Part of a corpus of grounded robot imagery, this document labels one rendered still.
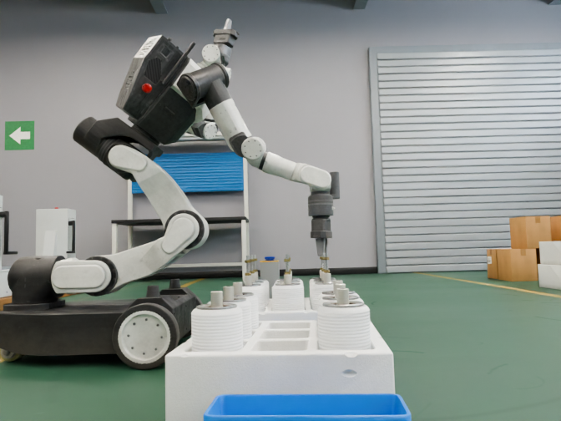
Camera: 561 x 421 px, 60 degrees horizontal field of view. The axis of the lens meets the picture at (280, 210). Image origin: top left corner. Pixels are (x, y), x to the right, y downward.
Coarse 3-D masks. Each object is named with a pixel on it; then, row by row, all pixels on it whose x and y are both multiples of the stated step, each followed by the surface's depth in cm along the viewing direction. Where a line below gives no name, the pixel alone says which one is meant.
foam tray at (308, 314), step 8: (304, 304) 161; (264, 312) 139; (272, 312) 138; (280, 312) 138; (288, 312) 138; (296, 312) 138; (304, 312) 138; (312, 312) 138; (264, 320) 138; (272, 320) 138; (280, 320) 138; (288, 320) 138; (296, 320) 138
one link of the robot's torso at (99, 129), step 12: (84, 120) 180; (96, 120) 179; (108, 120) 178; (120, 120) 178; (84, 132) 179; (96, 132) 178; (108, 132) 178; (120, 132) 178; (132, 132) 178; (84, 144) 180; (96, 144) 179; (108, 144) 178; (144, 144) 178; (156, 144) 183; (96, 156) 183; (156, 156) 187; (132, 180) 182
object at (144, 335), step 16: (144, 304) 151; (128, 320) 151; (144, 320) 152; (160, 320) 151; (128, 336) 151; (144, 336) 151; (160, 336) 151; (176, 336) 151; (128, 352) 151; (144, 352) 151; (160, 352) 151; (144, 368) 150
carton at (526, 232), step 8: (528, 216) 457; (536, 216) 457; (544, 216) 458; (512, 224) 481; (520, 224) 465; (528, 224) 456; (536, 224) 457; (544, 224) 457; (512, 232) 481; (520, 232) 466; (528, 232) 456; (536, 232) 456; (544, 232) 456; (512, 240) 482; (520, 240) 466; (528, 240) 455; (536, 240) 455; (544, 240) 456; (512, 248) 482; (520, 248) 467; (528, 248) 455
